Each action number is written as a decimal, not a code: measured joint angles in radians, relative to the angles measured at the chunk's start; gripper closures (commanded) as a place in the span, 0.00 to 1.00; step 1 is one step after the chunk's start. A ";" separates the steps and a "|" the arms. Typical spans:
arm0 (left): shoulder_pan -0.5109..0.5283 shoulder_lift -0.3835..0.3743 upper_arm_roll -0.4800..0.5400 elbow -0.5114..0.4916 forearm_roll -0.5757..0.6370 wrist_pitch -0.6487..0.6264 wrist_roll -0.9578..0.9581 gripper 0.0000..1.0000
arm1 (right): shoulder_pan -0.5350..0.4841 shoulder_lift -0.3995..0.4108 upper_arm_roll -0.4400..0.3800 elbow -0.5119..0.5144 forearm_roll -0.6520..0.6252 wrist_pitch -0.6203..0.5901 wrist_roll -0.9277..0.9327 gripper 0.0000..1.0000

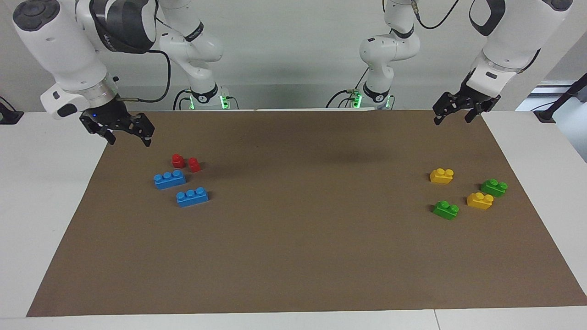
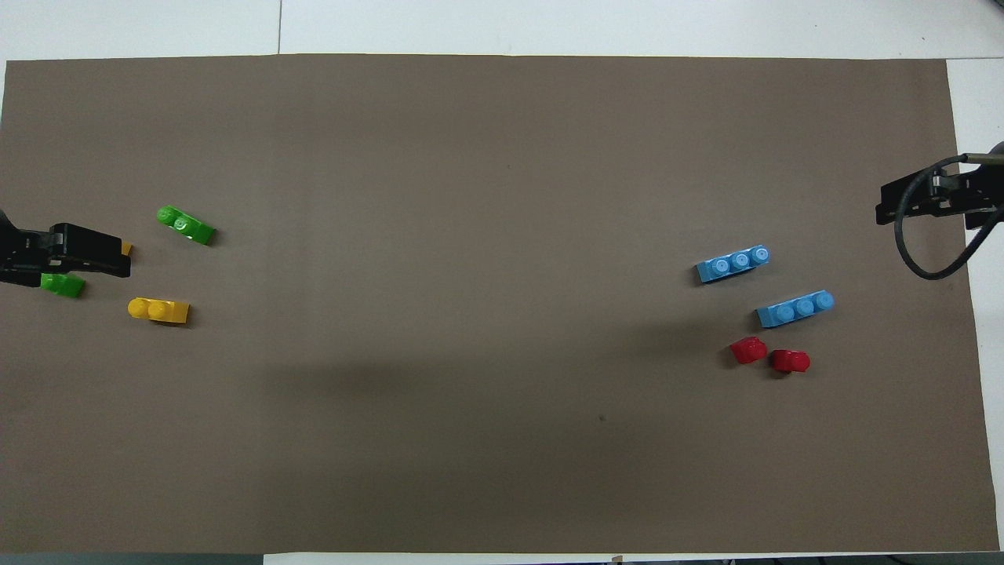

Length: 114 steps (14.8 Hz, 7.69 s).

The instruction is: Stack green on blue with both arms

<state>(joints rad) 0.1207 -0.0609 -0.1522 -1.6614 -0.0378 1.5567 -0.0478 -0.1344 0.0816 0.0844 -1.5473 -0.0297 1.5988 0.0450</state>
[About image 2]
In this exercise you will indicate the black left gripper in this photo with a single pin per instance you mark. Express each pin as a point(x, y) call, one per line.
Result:
point(20, 251)

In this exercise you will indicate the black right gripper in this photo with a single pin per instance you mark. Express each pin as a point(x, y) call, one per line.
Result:
point(969, 192)

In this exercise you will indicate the brown table mat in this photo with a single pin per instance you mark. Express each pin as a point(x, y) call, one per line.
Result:
point(502, 196)

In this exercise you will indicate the blue three-stud toy brick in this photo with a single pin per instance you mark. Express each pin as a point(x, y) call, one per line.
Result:
point(794, 308)
point(733, 264)

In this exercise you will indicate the green two-stud toy brick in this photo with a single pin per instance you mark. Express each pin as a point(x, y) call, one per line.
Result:
point(64, 285)
point(186, 225)

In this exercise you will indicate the red one-stud toy brick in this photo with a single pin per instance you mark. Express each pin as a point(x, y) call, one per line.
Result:
point(791, 361)
point(748, 350)

